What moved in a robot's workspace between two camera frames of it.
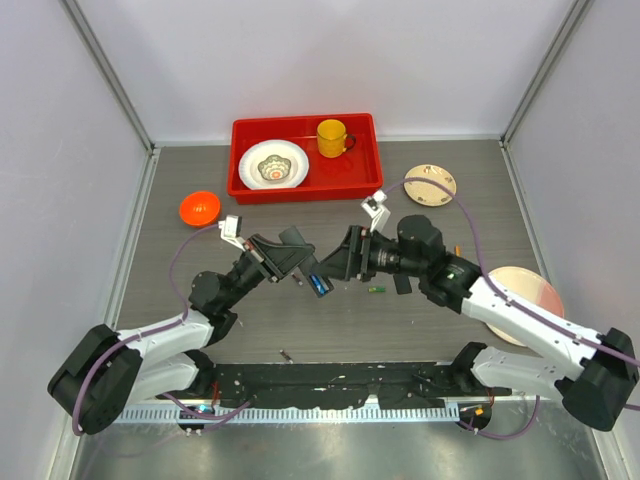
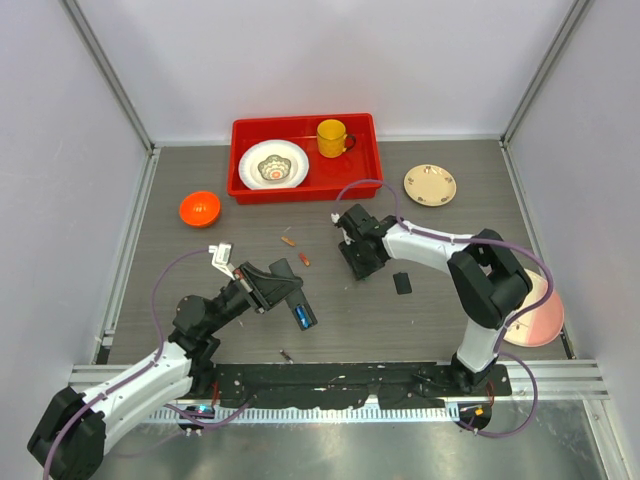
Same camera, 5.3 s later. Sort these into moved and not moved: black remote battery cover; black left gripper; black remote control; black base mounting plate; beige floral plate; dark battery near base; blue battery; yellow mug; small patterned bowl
Moved: black remote control; blue battery; black left gripper
Not moved: small patterned bowl; black base mounting plate; yellow mug; beige floral plate; dark battery near base; black remote battery cover
